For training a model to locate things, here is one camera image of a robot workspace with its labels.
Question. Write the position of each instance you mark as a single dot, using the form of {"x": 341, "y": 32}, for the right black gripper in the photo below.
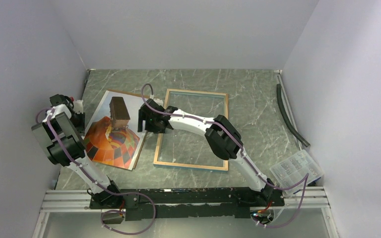
{"x": 143, "y": 116}

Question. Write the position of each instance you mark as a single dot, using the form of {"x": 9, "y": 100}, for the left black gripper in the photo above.
{"x": 81, "y": 128}

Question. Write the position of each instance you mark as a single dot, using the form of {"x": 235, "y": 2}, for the blue wooden picture frame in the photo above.
{"x": 193, "y": 164}

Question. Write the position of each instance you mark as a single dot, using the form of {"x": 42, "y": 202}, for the hot air balloon photo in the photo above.
{"x": 98, "y": 147}

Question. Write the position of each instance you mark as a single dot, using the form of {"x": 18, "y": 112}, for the brown frame backing board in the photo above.
{"x": 126, "y": 141}

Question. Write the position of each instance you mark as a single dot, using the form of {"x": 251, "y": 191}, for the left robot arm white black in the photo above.
{"x": 58, "y": 134}

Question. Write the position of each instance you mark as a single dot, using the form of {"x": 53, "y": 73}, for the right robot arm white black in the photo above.
{"x": 221, "y": 136}

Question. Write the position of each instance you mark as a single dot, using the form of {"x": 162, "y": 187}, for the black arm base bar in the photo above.
{"x": 239, "y": 202}

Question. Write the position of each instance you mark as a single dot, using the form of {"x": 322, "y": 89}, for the clear plastic screw box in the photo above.
{"x": 293, "y": 169}

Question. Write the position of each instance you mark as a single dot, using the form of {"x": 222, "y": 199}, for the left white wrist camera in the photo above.
{"x": 77, "y": 106}

